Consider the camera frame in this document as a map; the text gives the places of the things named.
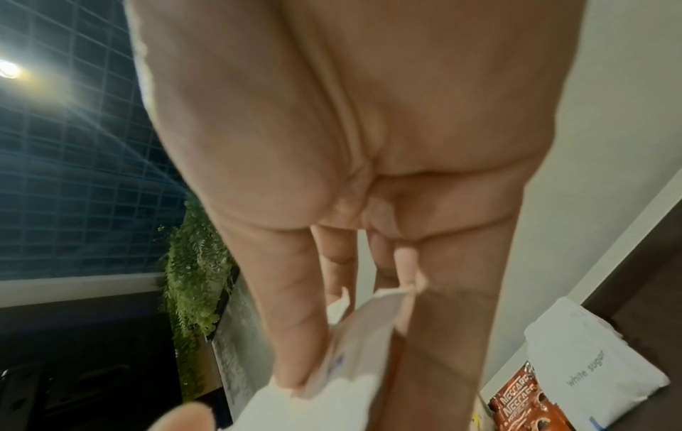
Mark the person's right hand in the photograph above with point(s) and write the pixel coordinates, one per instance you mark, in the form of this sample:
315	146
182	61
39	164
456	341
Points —
373	126

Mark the person's left hand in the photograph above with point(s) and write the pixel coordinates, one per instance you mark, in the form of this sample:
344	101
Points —
189	421

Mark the bundle of white sugar packets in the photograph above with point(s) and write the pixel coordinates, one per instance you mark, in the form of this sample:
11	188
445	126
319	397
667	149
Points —
319	408

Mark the square white sugar packet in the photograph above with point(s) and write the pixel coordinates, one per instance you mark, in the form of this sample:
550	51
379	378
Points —
367	336
575	345

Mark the row of red coffee sachets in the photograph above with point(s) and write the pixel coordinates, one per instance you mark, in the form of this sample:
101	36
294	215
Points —
511	404

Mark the brown plastic tray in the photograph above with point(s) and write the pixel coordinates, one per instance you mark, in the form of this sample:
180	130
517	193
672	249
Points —
655	294

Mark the black metal rack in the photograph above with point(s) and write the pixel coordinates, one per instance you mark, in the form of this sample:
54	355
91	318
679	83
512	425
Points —
80	379

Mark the green plants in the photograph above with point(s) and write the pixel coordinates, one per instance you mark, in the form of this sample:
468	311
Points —
192	273

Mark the white beam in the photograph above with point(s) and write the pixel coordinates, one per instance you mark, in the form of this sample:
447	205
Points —
80	290

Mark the glass building facade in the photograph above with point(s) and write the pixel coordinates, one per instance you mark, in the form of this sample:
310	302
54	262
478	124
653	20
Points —
80	189

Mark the round ceiling light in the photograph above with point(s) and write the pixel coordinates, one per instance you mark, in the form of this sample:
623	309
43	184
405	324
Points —
6	69

